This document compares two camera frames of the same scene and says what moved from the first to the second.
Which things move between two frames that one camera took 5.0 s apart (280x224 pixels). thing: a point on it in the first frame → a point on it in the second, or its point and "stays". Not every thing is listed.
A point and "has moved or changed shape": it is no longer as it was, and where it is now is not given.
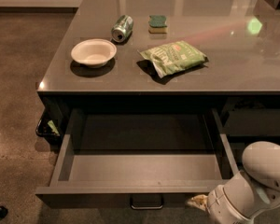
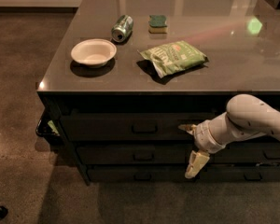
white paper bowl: (93, 52) stays
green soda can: (122, 28) stays
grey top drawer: (137, 158) has moved or changed shape
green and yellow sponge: (157, 24) stays
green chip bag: (175, 57) stays
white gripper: (217, 200) → (203, 136)
